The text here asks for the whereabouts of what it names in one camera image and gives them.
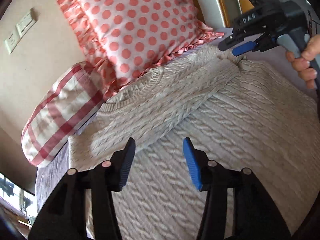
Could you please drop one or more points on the beige cable-knit sweater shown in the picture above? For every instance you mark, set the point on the beige cable-knit sweater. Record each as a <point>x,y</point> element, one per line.
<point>242,113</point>

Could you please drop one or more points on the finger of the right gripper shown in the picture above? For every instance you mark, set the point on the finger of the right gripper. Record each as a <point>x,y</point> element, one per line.
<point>244,48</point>
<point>231,41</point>

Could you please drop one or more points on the white wall socket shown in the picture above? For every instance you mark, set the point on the white wall socket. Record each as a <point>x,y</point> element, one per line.
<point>12,41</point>

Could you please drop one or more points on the lavender bed sheet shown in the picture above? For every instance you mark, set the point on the lavender bed sheet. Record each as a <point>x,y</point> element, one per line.
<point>48,177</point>

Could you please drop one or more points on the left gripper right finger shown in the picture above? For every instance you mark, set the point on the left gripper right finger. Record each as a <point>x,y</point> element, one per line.
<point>255,214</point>

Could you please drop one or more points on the person's right hand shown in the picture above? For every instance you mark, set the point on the person's right hand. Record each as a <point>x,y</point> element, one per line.
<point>302,64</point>

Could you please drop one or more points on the pink polka-dot pillow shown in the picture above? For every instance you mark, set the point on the pink polka-dot pillow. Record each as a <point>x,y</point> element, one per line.
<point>123,39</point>

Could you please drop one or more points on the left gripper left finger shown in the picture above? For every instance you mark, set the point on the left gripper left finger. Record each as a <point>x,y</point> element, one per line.
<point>63,214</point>

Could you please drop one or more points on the white wall switch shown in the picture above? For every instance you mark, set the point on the white wall switch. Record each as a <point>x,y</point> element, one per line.
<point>26,22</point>

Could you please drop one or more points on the red checked bolster pillow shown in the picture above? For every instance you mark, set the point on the red checked bolster pillow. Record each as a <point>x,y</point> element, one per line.
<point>71,101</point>

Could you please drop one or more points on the wooden headboard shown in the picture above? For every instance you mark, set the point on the wooden headboard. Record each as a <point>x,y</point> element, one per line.
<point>221,13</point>

